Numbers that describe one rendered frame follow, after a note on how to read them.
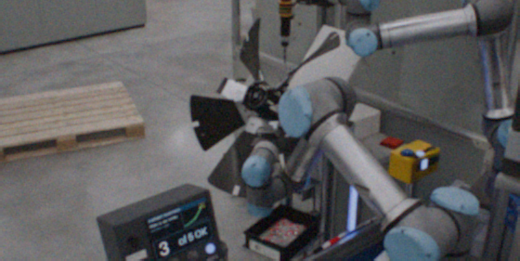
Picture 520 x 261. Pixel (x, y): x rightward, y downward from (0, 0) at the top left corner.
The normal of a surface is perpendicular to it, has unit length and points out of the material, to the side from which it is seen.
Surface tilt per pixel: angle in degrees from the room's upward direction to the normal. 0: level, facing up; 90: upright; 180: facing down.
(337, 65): 50
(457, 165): 90
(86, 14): 90
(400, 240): 94
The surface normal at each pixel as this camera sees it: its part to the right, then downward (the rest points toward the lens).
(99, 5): 0.67, 0.34
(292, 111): -0.77, 0.20
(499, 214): -0.59, 0.34
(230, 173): -0.05, -0.22
